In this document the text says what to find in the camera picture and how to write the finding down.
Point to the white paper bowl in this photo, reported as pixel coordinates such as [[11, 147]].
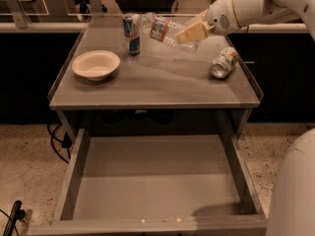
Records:
[[95, 65]]

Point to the grey open drawer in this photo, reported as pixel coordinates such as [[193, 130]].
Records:
[[186, 185]]

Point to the blue silver energy drink can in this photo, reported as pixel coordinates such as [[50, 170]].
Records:
[[132, 34]]

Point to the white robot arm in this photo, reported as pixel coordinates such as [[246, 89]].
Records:
[[292, 209]]

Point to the clear plastic water bottle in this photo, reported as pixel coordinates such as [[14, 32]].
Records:
[[164, 30]]

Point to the grey counter cabinet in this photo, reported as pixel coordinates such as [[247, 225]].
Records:
[[159, 77]]

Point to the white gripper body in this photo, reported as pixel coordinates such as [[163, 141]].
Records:
[[220, 20]]

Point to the silver soda can lying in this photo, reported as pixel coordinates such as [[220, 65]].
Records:
[[224, 63]]

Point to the white horizontal rail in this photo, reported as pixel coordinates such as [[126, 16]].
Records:
[[77, 27]]

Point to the black stick object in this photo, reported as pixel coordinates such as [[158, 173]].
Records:
[[17, 213]]

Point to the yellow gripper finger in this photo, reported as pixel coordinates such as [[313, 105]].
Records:
[[193, 33], [198, 18]]

